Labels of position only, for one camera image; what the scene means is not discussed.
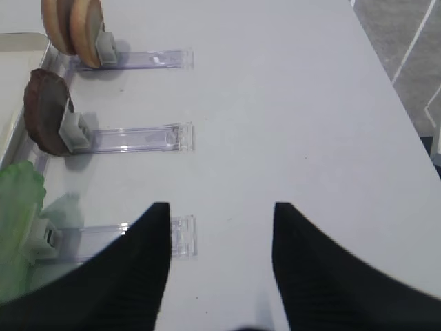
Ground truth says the white clip behind patty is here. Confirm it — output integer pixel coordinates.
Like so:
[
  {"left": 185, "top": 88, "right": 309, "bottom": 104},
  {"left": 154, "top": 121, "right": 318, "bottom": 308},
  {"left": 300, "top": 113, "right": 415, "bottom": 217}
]
[{"left": 59, "top": 97, "right": 91, "bottom": 154}]

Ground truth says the brown meat patty in rack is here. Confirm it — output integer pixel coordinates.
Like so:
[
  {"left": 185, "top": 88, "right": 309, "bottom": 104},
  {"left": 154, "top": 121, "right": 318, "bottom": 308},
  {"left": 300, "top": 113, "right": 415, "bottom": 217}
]
[{"left": 23, "top": 68, "right": 74, "bottom": 157}]

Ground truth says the white rectangular serving tray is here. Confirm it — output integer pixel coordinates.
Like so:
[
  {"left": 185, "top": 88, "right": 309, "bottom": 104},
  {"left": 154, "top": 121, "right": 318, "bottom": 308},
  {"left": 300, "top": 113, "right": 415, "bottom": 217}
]
[{"left": 1, "top": 32, "right": 51, "bottom": 168}]

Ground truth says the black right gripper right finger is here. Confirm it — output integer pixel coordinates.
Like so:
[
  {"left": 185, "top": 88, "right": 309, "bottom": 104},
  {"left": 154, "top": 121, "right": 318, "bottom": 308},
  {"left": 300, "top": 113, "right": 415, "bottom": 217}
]
[{"left": 271, "top": 202, "right": 440, "bottom": 330}]

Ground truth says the white clip behind lettuce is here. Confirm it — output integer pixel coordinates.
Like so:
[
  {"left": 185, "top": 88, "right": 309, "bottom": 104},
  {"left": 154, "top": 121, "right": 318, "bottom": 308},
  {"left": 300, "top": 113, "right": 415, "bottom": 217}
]
[{"left": 23, "top": 219, "right": 61, "bottom": 259}]

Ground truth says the white clip behind buns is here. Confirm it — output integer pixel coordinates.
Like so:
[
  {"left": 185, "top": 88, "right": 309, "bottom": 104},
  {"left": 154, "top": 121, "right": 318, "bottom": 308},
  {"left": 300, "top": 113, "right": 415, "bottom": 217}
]
[{"left": 95, "top": 31, "right": 118, "bottom": 66}]

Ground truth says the clear acrylic rack right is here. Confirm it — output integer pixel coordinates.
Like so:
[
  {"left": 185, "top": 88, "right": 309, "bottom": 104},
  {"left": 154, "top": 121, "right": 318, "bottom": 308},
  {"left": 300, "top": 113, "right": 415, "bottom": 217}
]
[{"left": 32, "top": 48, "right": 199, "bottom": 266}]

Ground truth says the plain bun slice in rack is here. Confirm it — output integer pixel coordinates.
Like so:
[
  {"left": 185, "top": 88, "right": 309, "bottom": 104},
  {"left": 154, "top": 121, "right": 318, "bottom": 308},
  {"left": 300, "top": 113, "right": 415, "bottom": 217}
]
[{"left": 70, "top": 0, "right": 103, "bottom": 68}]

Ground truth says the sesame top bun in rack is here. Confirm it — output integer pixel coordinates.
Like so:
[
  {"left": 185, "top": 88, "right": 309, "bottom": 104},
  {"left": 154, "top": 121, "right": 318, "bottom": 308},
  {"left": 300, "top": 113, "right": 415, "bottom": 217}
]
[{"left": 41, "top": 0, "right": 76, "bottom": 55}]

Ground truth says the green lettuce leaf in rack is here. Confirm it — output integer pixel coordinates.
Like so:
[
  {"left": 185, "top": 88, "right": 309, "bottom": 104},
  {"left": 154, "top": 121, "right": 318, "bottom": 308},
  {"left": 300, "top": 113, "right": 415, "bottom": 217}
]
[{"left": 1, "top": 161, "right": 46, "bottom": 303}]

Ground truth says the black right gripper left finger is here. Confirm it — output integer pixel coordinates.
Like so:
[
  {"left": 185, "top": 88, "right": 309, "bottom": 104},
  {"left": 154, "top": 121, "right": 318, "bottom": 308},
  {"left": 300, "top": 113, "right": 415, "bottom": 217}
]
[{"left": 1, "top": 203, "right": 172, "bottom": 330}]

